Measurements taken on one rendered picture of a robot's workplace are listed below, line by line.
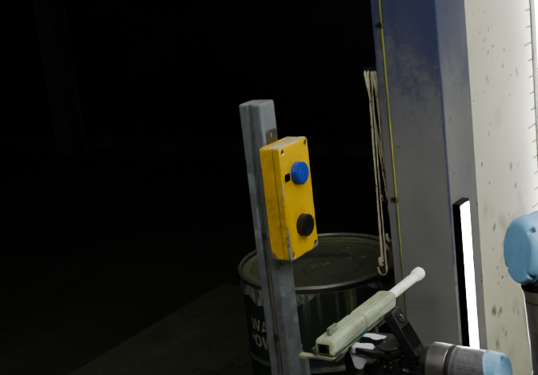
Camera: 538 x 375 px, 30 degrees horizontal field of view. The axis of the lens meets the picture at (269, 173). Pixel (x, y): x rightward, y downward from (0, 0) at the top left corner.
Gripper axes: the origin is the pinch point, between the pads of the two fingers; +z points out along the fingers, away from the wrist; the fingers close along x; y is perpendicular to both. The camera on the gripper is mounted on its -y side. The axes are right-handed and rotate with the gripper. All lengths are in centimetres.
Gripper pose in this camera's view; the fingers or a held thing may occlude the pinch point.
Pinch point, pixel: (348, 339)
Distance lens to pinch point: 230.7
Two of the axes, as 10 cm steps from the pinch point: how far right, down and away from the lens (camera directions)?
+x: 5.3, -2.8, 8.0
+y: 1.1, 9.6, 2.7
